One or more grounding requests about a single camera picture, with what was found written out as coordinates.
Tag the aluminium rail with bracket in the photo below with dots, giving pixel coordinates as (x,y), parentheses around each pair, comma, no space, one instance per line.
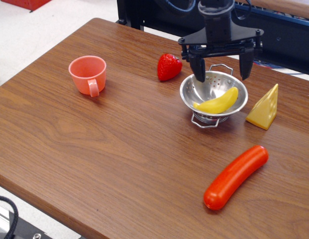
(23,230)

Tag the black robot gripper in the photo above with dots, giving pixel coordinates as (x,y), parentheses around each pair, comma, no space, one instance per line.
(221,37)

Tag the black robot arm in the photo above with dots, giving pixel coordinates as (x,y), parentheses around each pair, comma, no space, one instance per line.
(216,2)

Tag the small steel colander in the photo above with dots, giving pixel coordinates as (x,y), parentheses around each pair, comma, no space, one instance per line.
(219,79)

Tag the yellow plastic cheese wedge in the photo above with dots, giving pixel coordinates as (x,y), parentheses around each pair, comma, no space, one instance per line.
(265,110)

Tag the pink plastic cup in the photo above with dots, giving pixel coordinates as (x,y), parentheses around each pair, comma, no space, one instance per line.
(88,74)

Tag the yellow plastic toy banana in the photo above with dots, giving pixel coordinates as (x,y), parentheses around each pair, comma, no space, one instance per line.
(220,104)

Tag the red plastic toy strawberry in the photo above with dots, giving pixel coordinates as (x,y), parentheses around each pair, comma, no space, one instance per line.
(169,66)

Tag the red box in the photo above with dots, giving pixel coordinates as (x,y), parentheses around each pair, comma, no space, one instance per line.
(27,4)

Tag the black metal frame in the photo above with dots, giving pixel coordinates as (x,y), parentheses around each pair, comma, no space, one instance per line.
(285,41)

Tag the red plastic toy sausage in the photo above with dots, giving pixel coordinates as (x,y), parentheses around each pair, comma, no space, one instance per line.
(233,175)

